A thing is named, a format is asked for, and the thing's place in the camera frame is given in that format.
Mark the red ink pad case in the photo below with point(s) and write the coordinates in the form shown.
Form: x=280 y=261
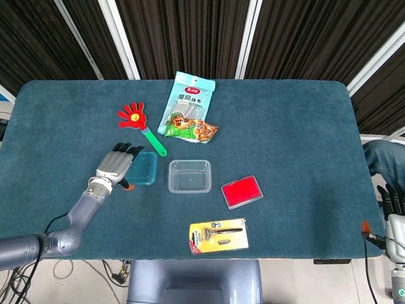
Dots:
x=242 y=192

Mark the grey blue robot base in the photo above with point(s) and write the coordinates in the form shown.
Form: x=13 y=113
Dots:
x=196 y=278

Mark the clear plastic tray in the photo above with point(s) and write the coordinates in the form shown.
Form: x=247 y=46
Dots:
x=190 y=181

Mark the teal table cloth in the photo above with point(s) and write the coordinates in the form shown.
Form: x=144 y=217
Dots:
x=284 y=142

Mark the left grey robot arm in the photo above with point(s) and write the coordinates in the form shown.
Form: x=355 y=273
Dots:
x=79 y=215

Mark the green orange snack packet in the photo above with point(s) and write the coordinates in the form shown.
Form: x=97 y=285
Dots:
x=199 y=130

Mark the red hand clapper toy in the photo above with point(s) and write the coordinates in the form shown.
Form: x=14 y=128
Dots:
x=133 y=116

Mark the blue translucent container lid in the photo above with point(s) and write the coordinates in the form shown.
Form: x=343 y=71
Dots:
x=144 y=169

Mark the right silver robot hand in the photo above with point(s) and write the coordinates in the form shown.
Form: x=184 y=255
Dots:
x=397 y=234

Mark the thin white frame post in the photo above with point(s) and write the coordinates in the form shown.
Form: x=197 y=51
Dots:
x=79 y=41

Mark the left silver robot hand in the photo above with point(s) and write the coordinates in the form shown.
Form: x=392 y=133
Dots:
x=114 y=166

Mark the black table control panel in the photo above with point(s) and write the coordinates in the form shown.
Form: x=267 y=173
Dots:
x=332 y=261

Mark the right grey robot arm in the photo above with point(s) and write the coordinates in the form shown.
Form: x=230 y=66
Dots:
x=398 y=282

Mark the dark pleated curtain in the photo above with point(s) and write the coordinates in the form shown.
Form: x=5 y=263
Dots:
x=190 y=35

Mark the light blue cloth package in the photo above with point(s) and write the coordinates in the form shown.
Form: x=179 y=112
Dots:
x=190 y=95

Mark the yellow razor blister pack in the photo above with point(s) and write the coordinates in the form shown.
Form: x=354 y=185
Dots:
x=218 y=237

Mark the blue jeans leg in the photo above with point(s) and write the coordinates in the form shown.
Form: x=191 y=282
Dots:
x=387 y=158

